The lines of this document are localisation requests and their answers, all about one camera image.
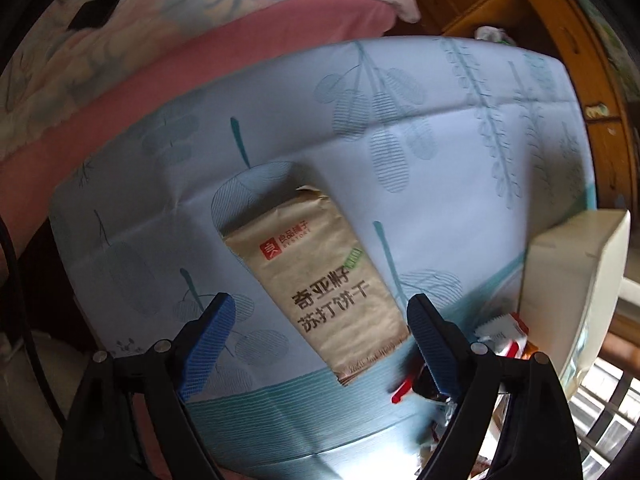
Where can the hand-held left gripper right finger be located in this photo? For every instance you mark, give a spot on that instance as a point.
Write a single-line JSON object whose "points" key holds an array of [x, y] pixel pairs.
{"points": [[432, 345]]}

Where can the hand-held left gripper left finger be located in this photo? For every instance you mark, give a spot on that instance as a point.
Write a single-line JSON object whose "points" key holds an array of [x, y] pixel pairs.
{"points": [[210, 345]]}

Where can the pile of assorted food packets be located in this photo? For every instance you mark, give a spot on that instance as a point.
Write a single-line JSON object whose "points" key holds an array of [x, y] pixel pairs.
{"points": [[502, 332]]}

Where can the brown paper cracker packet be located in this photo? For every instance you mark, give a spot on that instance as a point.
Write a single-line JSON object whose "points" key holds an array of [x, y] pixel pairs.
{"points": [[310, 280]]}

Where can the white plastic bin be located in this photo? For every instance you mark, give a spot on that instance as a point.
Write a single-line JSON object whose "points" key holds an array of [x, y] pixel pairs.
{"points": [[560, 280]]}

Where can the light blue tree-print tablecloth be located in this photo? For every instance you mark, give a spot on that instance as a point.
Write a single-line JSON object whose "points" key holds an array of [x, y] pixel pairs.
{"points": [[450, 170]]}

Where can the metal window bars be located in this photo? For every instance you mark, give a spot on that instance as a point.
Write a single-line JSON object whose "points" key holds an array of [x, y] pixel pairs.
{"points": [[607, 412]]}

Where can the pink bed sheet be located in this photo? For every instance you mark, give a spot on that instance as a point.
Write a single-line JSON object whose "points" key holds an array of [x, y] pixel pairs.
{"points": [[125, 75]]}

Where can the green and white plastic bag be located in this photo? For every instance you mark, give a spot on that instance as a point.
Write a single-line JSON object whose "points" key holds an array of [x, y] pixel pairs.
{"points": [[492, 35]]}

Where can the floral quilt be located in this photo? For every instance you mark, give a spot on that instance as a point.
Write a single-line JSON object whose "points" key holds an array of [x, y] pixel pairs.
{"points": [[175, 5]]}

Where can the wooden desk with drawers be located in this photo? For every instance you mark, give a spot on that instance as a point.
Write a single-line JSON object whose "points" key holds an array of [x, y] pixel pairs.
{"points": [[500, 5]]}

